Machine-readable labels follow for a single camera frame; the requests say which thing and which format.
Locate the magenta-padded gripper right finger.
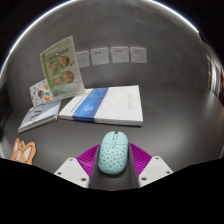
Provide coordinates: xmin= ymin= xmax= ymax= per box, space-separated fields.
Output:
xmin=128 ymin=142 xmax=174 ymax=188

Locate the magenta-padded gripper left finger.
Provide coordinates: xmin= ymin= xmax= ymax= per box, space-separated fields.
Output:
xmin=53 ymin=143 xmax=101 ymax=189

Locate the mint green computer mouse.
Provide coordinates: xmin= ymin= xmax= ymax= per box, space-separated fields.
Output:
xmin=97 ymin=130 xmax=130 ymax=175

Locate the orange corgi-shaped mouse pad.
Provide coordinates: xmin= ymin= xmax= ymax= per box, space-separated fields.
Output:
xmin=10 ymin=138 xmax=37 ymax=166

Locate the grey striped book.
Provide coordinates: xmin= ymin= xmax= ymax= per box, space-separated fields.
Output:
xmin=17 ymin=99 xmax=62 ymax=134

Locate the white book with blue band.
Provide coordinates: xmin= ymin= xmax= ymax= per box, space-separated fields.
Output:
xmin=58 ymin=84 xmax=144 ymax=127

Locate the green illustrated booklet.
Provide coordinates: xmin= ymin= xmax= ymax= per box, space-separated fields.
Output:
xmin=39 ymin=35 xmax=86 ymax=101

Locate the white ceiling light strip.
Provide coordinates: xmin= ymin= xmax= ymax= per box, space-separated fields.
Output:
xmin=0 ymin=0 xmax=201 ymax=81

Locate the white wall socket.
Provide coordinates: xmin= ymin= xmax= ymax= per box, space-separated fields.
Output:
xmin=90 ymin=47 xmax=110 ymax=66
xmin=110 ymin=46 xmax=130 ymax=64
xmin=130 ymin=46 xmax=148 ymax=64
xmin=75 ymin=50 xmax=91 ymax=69

